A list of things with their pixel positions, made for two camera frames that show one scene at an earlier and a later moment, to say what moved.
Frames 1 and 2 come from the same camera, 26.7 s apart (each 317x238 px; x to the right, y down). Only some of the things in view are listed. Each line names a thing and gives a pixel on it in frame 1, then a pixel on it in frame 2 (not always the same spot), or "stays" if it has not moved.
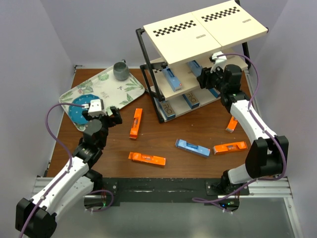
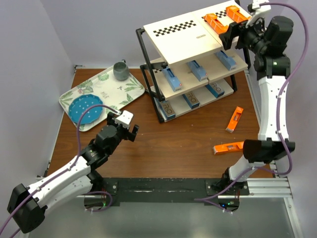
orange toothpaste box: [232, 125] stays
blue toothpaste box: [173, 80] stays
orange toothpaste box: [135, 126] to [233, 12]
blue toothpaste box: [195, 67] stays
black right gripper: [206, 75] to [237, 29]
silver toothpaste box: [191, 100] stays
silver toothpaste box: [164, 109] stays
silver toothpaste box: [215, 92] stays
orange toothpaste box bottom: [142, 157] to [210, 20]
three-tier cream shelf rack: [178, 48] stays
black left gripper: [116, 119] to [128, 135]
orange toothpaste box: [229, 147] stays
